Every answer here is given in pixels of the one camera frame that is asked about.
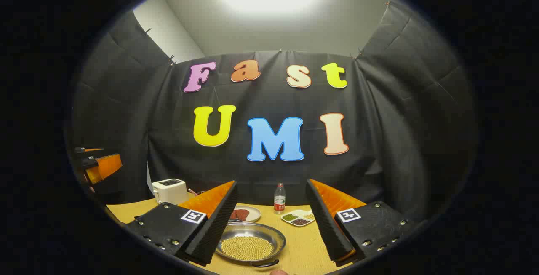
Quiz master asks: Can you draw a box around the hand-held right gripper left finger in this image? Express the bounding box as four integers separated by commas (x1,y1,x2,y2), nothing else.
125,180,238,266

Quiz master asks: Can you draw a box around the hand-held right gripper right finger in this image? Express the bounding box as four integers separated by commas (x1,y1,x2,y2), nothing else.
305,179,416,263

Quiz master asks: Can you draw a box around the stainless steel pot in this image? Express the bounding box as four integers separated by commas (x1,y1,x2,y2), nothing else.
216,222,287,268

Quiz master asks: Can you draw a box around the white divided dish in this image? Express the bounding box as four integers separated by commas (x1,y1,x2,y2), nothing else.
280,209,315,227

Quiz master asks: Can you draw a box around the white oval plate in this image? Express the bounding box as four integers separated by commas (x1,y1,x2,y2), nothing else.
229,206,261,223

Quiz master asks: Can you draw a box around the pile of soybeans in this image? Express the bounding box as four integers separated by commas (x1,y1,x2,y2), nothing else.
221,236,274,261

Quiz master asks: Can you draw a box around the red label water bottle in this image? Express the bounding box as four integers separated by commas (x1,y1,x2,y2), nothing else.
274,183,286,215

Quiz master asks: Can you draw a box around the white toaster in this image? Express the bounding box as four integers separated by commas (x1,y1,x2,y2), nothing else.
152,179,189,205

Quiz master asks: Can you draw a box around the black backdrop cloth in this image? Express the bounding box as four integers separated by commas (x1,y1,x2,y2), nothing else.
69,3,478,225

